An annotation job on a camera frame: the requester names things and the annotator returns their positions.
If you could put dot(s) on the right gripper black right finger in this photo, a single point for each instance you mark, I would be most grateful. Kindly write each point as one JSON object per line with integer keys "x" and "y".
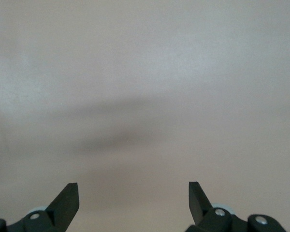
{"x": 198, "y": 205}

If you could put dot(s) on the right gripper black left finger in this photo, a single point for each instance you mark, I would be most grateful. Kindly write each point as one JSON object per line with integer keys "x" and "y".
{"x": 65, "y": 205}

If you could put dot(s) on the large table cover mat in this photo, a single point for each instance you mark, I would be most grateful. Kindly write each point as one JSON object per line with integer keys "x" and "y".
{"x": 145, "y": 60}

